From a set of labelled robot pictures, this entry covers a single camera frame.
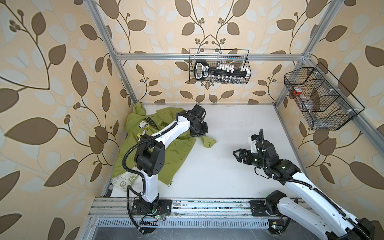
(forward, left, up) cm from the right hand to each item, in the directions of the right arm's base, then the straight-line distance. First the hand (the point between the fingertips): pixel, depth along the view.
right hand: (239, 155), depth 78 cm
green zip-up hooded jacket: (+31, +61, -11) cm, 70 cm away
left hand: (+15, +15, 0) cm, 21 cm away
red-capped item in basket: (+27, -33, +20) cm, 47 cm away
